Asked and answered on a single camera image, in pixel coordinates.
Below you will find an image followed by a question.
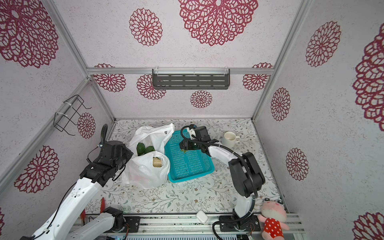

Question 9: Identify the green lime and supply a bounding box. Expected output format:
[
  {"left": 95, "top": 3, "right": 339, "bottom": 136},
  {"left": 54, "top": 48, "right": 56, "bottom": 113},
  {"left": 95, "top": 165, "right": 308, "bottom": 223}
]
[{"left": 144, "top": 146, "right": 155, "bottom": 154}]

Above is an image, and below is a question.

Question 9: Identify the grey wall shelf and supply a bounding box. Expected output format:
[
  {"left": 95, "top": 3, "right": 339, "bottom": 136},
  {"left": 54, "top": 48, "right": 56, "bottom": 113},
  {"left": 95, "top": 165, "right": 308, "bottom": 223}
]
[{"left": 152, "top": 69, "right": 231, "bottom": 90}]

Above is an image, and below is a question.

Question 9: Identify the teal plastic basket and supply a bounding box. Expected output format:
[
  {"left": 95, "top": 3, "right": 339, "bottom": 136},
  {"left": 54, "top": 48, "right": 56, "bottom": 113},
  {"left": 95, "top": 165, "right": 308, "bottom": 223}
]
[{"left": 165, "top": 131, "right": 215, "bottom": 183}]

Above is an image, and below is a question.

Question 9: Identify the pink plush toy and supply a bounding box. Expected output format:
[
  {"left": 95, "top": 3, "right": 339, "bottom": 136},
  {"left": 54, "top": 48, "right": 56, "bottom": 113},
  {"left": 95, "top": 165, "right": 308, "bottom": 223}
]
[{"left": 258, "top": 198, "right": 290, "bottom": 240}]

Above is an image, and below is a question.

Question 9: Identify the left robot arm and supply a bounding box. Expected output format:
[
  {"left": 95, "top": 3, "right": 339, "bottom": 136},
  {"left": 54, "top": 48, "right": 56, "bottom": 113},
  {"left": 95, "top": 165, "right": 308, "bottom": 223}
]
[{"left": 29, "top": 141, "right": 133, "bottom": 240}]

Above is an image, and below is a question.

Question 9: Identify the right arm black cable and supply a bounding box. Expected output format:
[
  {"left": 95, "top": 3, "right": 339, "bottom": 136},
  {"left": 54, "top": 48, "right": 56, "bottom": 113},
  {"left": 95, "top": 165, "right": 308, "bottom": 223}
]
[{"left": 179, "top": 124, "right": 259, "bottom": 240}]

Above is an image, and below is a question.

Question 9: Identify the green avocado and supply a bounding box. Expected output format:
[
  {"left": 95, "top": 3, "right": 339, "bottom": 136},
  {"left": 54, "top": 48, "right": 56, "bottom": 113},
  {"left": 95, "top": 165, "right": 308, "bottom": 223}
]
[{"left": 137, "top": 143, "right": 146, "bottom": 156}]

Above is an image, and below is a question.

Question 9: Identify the black wire wall rack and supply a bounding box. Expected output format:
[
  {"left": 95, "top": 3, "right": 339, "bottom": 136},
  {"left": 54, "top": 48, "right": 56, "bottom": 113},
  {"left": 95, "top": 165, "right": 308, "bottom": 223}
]
[{"left": 53, "top": 95, "right": 91, "bottom": 136}]

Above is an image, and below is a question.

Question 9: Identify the white ceramic mug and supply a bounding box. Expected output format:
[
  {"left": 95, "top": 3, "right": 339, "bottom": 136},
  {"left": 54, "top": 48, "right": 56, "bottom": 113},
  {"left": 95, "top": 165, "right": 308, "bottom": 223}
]
[{"left": 222, "top": 131, "right": 241, "bottom": 149}]

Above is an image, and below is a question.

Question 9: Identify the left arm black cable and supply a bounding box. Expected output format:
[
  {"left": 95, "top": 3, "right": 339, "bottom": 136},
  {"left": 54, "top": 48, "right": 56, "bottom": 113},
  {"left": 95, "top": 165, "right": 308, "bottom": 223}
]
[{"left": 86, "top": 123, "right": 109, "bottom": 164}]

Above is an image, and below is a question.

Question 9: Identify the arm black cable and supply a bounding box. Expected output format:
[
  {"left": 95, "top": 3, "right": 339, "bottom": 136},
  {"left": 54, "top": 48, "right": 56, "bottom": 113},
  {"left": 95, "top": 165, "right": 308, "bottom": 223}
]
[
  {"left": 179, "top": 124, "right": 259, "bottom": 240},
  {"left": 86, "top": 123, "right": 109, "bottom": 164}
]

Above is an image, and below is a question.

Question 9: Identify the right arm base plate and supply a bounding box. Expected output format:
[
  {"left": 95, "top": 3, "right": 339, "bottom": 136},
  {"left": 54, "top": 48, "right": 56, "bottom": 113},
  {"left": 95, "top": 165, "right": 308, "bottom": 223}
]
[{"left": 219, "top": 215, "right": 261, "bottom": 232}]

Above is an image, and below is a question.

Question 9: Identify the beige round fruit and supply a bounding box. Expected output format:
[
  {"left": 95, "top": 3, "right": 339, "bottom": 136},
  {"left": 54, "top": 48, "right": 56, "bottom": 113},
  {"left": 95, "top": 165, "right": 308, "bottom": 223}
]
[{"left": 153, "top": 158, "right": 163, "bottom": 168}]

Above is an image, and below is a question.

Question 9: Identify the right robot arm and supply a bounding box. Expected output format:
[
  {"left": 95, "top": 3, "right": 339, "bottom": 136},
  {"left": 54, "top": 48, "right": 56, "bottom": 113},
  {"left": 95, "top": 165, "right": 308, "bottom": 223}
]
[{"left": 179, "top": 124, "right": 266, "bottom": 220}]

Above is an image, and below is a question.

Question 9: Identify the white earbuds case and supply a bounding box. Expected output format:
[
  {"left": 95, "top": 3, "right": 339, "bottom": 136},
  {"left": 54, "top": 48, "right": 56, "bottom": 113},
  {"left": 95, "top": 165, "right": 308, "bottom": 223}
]
[{"left": 196, "top": 211, "right": 209, "bottom": 224}]

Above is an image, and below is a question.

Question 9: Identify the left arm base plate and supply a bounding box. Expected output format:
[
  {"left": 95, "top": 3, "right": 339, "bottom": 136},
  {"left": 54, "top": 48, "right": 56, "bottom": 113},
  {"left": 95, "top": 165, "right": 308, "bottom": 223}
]
[{"left": 120, "top": 216, "right": 141, "bottom": 234}]

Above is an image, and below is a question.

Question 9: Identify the white plastic bag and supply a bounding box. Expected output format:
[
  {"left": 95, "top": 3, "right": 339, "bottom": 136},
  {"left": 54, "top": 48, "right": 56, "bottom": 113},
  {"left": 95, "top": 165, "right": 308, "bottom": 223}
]
[{"left": 122, "top": 123, "right": 175, "bottom": 189}]

